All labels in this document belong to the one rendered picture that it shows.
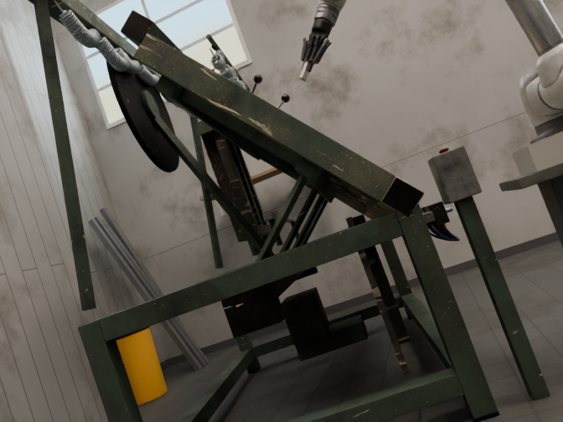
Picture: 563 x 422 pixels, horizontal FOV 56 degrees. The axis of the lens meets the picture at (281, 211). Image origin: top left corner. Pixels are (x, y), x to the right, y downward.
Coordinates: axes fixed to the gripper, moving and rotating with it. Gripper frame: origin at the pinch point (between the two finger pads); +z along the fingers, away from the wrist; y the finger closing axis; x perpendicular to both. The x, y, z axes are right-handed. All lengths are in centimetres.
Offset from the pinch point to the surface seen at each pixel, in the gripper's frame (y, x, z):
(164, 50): -40, -36, 12
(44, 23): -86, -61, 17
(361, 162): 32.7, 9.1, 28.3
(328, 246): 31, 11, 61
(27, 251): -208, 33, 133
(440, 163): 56, 23, 20
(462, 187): 64, 28, 25
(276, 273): 18, 4, 77
